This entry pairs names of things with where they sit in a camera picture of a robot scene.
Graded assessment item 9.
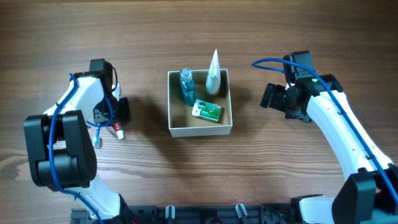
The red white toothpaste tube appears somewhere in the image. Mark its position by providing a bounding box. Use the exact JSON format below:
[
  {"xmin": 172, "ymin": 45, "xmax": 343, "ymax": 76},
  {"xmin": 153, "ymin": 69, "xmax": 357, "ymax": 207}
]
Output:
[{"xmin": 113, "ymin": 122, "xmax": 124, "ymax": 139}]

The white Pantene tube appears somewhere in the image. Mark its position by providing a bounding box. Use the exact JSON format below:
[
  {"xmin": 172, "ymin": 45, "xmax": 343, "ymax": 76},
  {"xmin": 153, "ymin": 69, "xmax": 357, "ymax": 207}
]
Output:
[{"xmin": 206, "ymin": 49, "xmax": 221, "ymax": 95}]

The green soap box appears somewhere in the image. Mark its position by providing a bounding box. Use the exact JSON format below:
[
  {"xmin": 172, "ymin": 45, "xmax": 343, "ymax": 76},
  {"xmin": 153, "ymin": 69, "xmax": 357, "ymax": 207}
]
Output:
[{"xmin": 192, "ymin": 99, "xmax": 222, "ymax": 123}]

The blue Listerine mouthwash bottle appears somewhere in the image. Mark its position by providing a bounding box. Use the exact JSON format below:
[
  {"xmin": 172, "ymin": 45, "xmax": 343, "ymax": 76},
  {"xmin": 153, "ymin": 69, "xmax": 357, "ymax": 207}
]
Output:
[{"xmin": 179, "ymin": 68, "xmax": 196, "ymax": 106}]

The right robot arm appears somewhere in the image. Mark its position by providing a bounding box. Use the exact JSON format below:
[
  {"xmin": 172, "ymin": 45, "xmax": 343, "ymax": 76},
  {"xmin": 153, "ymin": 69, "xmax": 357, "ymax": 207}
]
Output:
[{"xmin": 252, "ymin": 51, "xmax": 397, "ymax": 223}]

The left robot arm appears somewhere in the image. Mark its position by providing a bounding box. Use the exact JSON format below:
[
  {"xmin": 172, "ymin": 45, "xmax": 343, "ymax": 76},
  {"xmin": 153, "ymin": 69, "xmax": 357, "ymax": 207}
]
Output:
[{"xmin": 24, "ymin": 58, "xmax": 138, "ymax": 223}]

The white cardboard box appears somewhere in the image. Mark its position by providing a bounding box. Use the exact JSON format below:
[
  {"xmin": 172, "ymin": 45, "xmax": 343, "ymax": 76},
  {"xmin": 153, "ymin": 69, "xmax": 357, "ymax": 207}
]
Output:
[{"xmin": 167, "ymin": 68, "xmax": 233, "ymax": 138}]

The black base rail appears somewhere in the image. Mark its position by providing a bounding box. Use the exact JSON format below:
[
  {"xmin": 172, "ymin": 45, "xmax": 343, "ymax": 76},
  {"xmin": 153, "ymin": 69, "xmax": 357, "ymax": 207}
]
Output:
[{"xmin": 70, "ymin": 203, "xmax": 299, "ymax": 224}]

